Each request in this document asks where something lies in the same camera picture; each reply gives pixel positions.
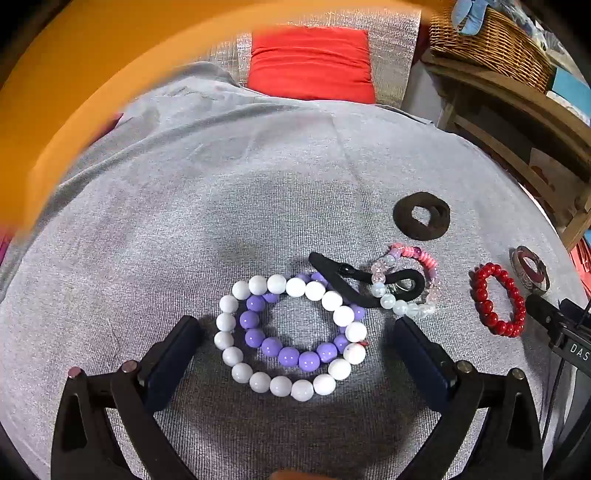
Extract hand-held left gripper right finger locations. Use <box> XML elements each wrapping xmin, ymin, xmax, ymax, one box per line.
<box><xmin>392</xmin><ymin>316</ymin><xmax>546</xmax><ymax>480</ymax></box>

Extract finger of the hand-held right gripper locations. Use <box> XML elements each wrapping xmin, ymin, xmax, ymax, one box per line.
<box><xmin>526</xmin><ymin>294</ymin><xmax>561</xmax><ymax>335</ymax></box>

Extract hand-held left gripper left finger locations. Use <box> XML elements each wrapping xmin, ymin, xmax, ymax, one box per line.
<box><xmin>51</xmin><ymin>315</ymin><xmax>202</xmax><ymax>480</ymax></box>

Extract dark red metallic ring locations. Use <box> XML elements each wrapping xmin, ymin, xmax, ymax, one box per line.
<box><xmin>510</xmin><ymin>246</ymin><xmax>551</xmax><ymax>294</ymax></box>

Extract red bead bracelet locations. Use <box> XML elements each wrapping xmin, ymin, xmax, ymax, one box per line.
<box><xmin>470</xmin><ymin>262</ymin><xmax>527</xmax><ymax>337</ymax></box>

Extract white bead bracelet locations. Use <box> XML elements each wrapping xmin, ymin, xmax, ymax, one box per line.
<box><xmin>213</xmin><ymin>274</ymin><xmax>368</xmax><ymax>401</ymax></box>

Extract pink and clear bead bracelet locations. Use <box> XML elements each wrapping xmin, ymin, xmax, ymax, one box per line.
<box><xmin>369</xmin><ymin>244</ymin><xmax>438</xmax><ymax>319</ymax></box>

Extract purple bead bracelet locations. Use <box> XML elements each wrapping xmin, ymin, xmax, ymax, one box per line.
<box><xmin>239</xmin><ymin>272</ymin><xmax>366</xmax><ymax>373</ymax></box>

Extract black strap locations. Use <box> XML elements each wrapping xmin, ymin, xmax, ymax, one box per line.
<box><xmin>308</xmin><ymin>252</ymin><xmax>426</xmax><ymax>309</ymax></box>

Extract orange box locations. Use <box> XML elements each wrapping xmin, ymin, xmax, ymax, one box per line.
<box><xmin>0</xmin><ymin>0</ymin><xmax>458</xmax><ymax>250</ymax></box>

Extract red cloth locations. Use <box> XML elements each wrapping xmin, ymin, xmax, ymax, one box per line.
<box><xmin>570</xmin><ymin>231</ymin><xmax>591</xmax><ymax>278</ymax></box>

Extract black scrunchie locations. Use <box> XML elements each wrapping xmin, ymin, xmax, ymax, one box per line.
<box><xmin>393</xmin><ymin>189</ymin><xmax>453</xmax><ymax>241</ymax></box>

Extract grey blanket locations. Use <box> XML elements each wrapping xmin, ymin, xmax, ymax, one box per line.
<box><xmin>0</xmin><ymin>60</ymin><xmax>578</xmax><ymax>480</ymax></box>

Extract wooden shelf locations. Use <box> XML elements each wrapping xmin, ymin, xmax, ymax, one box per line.
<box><xmin>422</xmin><ymin>51</ymin><xmax>591</xmax><ymax>252</ymax></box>

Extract blue cardboard box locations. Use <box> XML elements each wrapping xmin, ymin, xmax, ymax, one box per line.
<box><xmin>551</xmin><ymin>67</ymin><xmax>591</xmax><ymax>121</ymax></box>

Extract wicker basket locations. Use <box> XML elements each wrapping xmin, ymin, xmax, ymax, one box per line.
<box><xmin>429</xmin><ymin>4</ymin><xmax>557</xmax><ymax>93</ymax></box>

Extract blue cloth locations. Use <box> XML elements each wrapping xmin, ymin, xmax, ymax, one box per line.
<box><xmin>452</xmin><ymin>0</ymin><xmax>502</xmax><ymax>35</ymax></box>

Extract red cushion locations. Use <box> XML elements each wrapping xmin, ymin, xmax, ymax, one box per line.
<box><xmin>247</xmin><ymin>25</ymin><xmax>376</xmax><ymax>103</ymax></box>

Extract black cable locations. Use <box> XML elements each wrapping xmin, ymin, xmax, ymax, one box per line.
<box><xmin>540</xmin><ymin>360</ymin><xmax>566</xmax><ymax>444</ymax></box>

